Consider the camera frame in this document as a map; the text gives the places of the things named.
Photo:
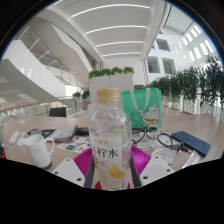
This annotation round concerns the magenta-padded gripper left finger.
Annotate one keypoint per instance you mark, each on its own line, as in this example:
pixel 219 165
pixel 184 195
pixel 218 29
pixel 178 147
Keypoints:
pixel 68 171

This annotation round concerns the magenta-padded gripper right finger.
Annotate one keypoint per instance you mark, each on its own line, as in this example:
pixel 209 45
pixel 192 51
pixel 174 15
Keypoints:
pixel 156 170

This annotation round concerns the clear bottle with yellow cap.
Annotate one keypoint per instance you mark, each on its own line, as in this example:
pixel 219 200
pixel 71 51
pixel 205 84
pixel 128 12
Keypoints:
pixel 110 140

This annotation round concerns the white paper sheets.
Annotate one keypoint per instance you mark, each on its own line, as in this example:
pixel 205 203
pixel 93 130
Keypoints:
pixel 165 155

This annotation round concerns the colourful sticker sheet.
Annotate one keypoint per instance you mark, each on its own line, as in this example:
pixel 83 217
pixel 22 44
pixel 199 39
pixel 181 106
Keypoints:
pixel 75 146

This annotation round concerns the white plastic packet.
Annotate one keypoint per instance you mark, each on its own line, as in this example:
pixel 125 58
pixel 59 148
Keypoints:
pixel 191 159

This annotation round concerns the white mug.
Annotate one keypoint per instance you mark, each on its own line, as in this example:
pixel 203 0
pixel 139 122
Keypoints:
pixel 37 150

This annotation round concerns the small black case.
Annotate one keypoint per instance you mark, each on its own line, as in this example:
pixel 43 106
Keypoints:
pixel 82 131

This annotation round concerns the dark blue ribbed flat case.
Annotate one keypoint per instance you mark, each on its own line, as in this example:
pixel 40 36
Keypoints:
pixel 191 143

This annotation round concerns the black tablet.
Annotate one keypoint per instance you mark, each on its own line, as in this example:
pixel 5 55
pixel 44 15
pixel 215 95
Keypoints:
pixel 46 132

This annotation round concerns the black chair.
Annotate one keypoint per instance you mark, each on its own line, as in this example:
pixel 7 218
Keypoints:
pixel 57 112

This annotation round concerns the white power strip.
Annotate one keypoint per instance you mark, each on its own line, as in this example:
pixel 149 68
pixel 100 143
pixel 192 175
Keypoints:
pixel 14 137

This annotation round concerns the green tote bag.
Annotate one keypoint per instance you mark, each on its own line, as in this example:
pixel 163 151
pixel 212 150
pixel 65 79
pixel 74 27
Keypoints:
pixel 140 106

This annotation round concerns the white paper slip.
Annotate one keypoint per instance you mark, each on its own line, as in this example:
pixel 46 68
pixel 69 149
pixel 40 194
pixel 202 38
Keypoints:
pixel 22 122

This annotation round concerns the white chair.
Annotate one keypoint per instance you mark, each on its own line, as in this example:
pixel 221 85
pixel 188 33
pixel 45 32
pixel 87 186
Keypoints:
pixel 90 107

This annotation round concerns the small potted plant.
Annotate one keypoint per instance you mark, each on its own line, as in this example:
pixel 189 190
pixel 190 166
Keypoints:
pixel 85 94
pixel 76 94

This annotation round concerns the planter box with green plants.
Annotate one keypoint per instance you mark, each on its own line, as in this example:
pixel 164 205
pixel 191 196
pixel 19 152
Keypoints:
pixel 139 87

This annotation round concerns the row of potted trees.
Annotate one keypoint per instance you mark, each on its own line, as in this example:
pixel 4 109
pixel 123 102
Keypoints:
pixel 193 83

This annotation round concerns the tall white cabinet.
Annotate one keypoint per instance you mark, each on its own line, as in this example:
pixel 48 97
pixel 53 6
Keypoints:
pixel 106 83

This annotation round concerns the green plants atop cabinet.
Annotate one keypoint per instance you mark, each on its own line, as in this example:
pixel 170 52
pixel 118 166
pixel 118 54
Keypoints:
pixel 111 71

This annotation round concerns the group of ceiling light strips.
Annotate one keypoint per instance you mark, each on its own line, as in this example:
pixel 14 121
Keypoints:
pixel 115 28

